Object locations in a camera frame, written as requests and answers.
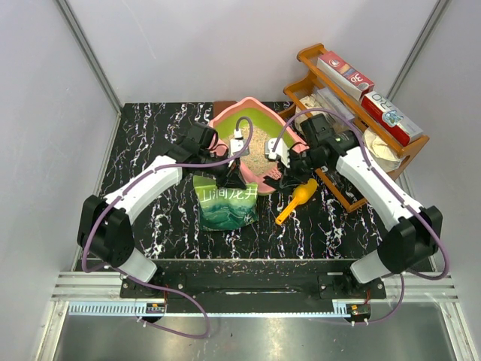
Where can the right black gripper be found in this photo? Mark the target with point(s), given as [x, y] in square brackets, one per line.
[294, 175]

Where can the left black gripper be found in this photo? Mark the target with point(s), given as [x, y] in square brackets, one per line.
[234, 178]

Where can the yellow plastic litter scoop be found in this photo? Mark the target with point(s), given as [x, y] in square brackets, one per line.
[301, 195]

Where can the green cat litter bag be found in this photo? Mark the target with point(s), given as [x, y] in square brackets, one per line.
[225, 209]

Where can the pink green litter box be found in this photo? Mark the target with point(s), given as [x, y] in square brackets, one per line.
[261, 123]

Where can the black bag clip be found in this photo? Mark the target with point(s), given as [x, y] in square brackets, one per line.
[277, 184]

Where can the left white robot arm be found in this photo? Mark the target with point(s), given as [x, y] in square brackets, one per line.
[105, 228]

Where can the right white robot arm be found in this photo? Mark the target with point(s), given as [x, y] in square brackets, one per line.
[412, 230]

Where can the clear plastic box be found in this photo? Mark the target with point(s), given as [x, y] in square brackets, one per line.
[327, 99]

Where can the red white box upper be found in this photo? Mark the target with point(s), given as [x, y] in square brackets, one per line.
[350, 80]

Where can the red white box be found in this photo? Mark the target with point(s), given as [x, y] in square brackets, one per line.
[397, 124]
[350, 80]

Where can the red white box lower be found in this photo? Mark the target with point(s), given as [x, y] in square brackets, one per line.
[397, 124]

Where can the brown rectangular block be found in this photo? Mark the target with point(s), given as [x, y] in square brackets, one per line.
[224, 104]

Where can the wooden two-tier shelf rack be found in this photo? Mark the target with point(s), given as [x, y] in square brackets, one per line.
[363, 121]

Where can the beige paper bag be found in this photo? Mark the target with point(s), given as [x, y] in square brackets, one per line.
[381, 152]

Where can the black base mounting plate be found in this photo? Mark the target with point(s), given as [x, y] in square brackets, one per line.
[318, 278]

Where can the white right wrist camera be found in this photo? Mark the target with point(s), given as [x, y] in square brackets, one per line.
[277, 151]

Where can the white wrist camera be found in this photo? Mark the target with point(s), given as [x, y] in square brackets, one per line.
[277, 151]
[239, 145]

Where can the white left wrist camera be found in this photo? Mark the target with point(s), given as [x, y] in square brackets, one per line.
[239, 145]

